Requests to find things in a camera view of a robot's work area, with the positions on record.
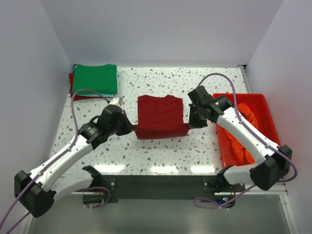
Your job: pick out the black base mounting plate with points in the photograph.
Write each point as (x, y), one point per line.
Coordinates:
(163, 187)

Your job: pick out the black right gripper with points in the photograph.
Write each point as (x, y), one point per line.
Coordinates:
(197, 115)

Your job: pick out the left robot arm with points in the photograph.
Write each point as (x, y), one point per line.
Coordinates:
(34, 189)

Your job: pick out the folded dark red t shirt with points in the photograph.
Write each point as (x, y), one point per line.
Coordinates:
(77, 97)

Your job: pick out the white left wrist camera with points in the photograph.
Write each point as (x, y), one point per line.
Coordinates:
(117, 101)

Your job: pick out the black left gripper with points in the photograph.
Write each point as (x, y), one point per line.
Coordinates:
(123, 123)

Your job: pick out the dark red t shirt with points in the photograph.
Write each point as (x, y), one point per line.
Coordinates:
(160, 117)
(77, 97)

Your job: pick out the red plastic bin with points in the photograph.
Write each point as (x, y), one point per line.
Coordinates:
(258, 105)

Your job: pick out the folded green t shirt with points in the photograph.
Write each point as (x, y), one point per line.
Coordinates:
(95, 79)

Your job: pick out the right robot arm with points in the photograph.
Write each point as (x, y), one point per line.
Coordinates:
(272, 162)

